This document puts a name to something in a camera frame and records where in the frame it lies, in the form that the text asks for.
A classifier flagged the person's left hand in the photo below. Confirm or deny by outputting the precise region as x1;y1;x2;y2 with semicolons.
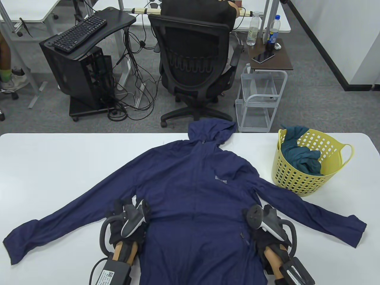
108;198;150;247

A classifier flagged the person's right hand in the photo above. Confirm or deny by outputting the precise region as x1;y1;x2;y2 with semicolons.
242;205;293;253

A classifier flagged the navy blue clothes jacket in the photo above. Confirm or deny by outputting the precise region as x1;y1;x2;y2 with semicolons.
3;119;367;285

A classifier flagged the teal zipper clothes jacket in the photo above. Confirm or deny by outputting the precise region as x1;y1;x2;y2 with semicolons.
281;126;324;176

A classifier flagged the person's right forearm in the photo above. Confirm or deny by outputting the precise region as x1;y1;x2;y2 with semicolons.
263;245;290;281

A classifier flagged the person's left forearm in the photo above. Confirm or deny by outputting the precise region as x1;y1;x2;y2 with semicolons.
112;241;140;265

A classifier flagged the grey right hand controller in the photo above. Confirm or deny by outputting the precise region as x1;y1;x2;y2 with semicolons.
247;204;297;259

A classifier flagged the grey hand controller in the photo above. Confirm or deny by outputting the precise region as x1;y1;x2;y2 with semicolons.
99;199;151;256
247;204;297;259

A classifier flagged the grey left hand controller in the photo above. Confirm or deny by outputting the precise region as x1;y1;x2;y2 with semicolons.
99;199;151;256

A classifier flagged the yellow perforated plastic basket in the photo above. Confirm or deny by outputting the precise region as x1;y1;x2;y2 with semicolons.
272;128;354;198

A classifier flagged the black rolling computer platform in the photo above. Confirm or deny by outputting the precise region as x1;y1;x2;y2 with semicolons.
69;96;119;121

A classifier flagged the black mesh office chair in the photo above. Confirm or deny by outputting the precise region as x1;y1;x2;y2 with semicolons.
148;14;244;129

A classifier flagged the black computer tower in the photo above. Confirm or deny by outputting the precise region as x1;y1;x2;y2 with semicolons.
39;39;115;110

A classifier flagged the chrome chair base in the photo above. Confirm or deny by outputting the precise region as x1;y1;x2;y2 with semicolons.
0;88;19;121

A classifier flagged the black smartphone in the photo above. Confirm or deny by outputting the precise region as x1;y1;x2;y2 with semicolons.
252;52;276;64

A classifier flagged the brown side table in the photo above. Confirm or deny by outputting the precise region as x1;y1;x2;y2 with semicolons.
247;39;293;71

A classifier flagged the blue cap soda bottle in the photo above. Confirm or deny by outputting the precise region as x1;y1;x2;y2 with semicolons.
265;15;281;51

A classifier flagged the black keyboard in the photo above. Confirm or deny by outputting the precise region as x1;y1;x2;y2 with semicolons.
52;15;107;54

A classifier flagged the clear plastic water bottle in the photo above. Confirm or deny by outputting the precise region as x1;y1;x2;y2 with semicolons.
247;12;260;46

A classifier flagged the long white desk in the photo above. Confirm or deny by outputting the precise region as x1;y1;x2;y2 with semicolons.
92;0;291;109

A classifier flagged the black keyboard desk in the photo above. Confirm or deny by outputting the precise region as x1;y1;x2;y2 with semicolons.
45;7;137;61

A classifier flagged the beige padded rod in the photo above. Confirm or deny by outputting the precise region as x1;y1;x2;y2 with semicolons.
132;7;263;18

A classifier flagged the white desk with grey legs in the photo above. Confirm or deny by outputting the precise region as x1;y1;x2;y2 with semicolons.
0;0;61;109

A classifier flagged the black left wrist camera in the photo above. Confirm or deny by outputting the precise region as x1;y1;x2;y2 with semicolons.
89;258;132;285

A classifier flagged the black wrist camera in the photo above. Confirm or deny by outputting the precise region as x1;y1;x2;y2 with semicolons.
89;258;132;285
275;257;316;285

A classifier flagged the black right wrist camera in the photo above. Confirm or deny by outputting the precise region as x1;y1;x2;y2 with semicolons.
275;257;316;285

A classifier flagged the tangle of black cables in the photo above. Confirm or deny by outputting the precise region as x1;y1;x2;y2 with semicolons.
107;18;162;122

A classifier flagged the white wire rolling cart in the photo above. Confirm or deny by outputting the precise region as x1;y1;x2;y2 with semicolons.
235;64;288;133

